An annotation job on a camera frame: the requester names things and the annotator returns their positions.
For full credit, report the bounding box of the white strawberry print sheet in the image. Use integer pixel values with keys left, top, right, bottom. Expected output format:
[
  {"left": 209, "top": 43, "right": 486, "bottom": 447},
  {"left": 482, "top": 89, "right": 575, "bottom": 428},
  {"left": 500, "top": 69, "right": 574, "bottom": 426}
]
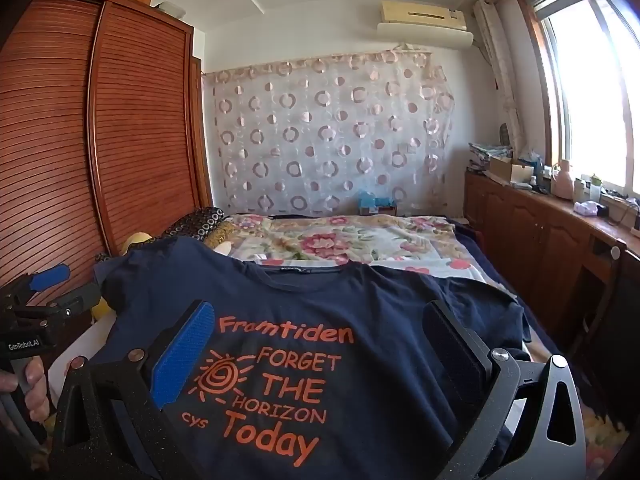
[{"left": 45, "top": 252, "right": 476, "bottom": 396}]

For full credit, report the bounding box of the cardboard box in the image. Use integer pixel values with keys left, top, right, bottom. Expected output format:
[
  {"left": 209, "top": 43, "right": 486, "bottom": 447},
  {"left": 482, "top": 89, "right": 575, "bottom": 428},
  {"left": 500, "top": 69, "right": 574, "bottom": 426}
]
[{"left": 487, "top": 156, "right": 538, "bottom": 183}]

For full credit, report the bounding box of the stack of papers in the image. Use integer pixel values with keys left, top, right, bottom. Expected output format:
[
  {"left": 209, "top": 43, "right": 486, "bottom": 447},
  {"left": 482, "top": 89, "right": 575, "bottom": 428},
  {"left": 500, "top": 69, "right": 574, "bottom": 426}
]
[{"left": 468, "top": 142, "right": 513, "bottom": 168}]

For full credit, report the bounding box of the beige window curtain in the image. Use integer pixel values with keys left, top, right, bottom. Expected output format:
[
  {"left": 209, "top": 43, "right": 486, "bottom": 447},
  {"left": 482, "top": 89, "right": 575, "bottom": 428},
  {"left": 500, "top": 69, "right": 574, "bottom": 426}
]
[{"left": 472, "top": 0, "right": 526, "bottom": 148}]

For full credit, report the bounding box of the dark wooden chair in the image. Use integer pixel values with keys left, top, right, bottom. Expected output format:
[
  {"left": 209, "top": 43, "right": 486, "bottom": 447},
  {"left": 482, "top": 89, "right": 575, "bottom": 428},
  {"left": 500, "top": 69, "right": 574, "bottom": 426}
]
[{"left": 570, "top": 240, "right": 640, "bottom": 386}]

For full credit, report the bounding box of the floral blanket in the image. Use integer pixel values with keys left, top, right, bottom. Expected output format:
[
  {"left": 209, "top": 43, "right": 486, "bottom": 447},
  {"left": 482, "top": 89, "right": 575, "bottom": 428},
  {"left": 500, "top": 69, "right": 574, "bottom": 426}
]
[{"left": 220, "top": 212, "right": 481, "bottom": 281}]

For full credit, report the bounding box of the beige air conditioner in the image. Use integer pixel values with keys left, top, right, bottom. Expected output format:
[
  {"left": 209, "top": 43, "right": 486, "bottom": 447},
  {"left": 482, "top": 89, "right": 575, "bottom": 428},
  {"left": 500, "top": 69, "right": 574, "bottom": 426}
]
[{"left": 381, "top": 0, "right": 468, "bottom": 31}]

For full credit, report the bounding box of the navy printed t-shirt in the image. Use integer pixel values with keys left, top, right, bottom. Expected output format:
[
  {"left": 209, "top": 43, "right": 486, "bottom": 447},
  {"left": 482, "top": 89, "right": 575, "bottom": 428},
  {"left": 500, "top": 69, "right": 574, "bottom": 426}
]
[{"left": 92, "top": 237, "right": 531, "bottom": 480}]

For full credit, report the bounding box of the brown slatted wardrobe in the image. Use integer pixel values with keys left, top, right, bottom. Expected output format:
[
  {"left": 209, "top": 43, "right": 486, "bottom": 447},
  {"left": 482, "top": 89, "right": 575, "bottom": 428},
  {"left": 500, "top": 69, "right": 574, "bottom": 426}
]
[{"left": 0, "top": 0, "right": 213, "bottom": 311}]

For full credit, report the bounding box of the pink thermos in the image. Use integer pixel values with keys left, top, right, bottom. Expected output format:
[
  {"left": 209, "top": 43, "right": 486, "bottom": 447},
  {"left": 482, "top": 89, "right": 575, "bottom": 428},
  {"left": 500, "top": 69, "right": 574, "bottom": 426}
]
[{"left": 551, "top": 159, "right": 574, "bottom": 198}]

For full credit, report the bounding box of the person's left hand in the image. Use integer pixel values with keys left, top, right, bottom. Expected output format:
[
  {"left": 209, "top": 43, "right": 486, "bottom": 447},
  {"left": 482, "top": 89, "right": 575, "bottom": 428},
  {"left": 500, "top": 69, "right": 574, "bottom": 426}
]
[{"left": 0, "top": 355, "right": 52, "bottom": 425}]

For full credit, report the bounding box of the navy bed cover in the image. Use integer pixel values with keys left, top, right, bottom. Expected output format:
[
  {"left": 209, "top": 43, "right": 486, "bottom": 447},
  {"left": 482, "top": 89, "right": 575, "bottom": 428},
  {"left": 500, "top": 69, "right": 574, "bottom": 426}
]
[{"left": 450, "top": 217, "right": 601, "bottom": 411}]

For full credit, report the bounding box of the wooden framed window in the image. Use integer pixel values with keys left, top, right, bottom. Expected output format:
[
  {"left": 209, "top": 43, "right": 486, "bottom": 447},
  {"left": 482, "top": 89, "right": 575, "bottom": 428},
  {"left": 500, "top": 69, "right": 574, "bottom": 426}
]
[{"left": 517, "top": 0, "right": 640, "bottom": 196}]

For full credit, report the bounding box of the blue tissue box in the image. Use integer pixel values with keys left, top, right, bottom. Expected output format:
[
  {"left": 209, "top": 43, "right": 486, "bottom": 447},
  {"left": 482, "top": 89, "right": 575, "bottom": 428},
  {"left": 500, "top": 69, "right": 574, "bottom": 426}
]
[{"left": 357, "top": 191, "right": 398, "bottom": 217}]

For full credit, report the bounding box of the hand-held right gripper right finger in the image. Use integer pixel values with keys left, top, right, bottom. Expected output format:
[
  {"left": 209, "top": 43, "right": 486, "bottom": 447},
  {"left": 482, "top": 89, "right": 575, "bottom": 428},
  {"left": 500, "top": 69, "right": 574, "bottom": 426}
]
[{"left": 422, "top": 300, "right": 588, "bottom": 480}]

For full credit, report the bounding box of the circle patterned sheer curtain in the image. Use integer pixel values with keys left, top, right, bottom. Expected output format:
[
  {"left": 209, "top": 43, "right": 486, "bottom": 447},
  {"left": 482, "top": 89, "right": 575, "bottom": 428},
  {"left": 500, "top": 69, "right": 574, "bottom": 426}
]
[{"left": 202, "top": 50, "right": 457, "bottom": 217}]

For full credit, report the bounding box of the wooden low cabinet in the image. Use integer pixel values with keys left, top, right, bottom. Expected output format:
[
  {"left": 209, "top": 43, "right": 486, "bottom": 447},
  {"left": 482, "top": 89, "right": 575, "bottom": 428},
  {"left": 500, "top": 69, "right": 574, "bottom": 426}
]
[{"left": 462, "top": 167, "right": 640, "bottom": 361}]

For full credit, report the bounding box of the yellow plush toy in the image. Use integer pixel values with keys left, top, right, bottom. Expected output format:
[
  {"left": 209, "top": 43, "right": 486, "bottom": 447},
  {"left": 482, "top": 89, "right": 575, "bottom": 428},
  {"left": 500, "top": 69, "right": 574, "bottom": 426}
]
[{"left": 92, "top": 231, "right": 153, "bottom": 321}]

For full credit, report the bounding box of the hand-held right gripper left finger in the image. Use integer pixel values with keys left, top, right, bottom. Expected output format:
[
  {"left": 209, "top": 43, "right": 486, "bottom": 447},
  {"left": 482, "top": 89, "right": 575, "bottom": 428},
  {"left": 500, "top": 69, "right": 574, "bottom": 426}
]
[{"left": 47, "top": 300, "right": 226, "bottom": 480}]

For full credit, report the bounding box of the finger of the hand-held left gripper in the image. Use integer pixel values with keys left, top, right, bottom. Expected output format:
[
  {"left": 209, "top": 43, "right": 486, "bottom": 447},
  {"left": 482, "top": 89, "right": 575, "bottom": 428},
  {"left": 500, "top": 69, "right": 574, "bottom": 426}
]
[
  {"left": 0, "top": 264, "right": 71, "bottom": 307},
  {"left": 47, "top": 282, "right": 101, "bottom": 319}
]

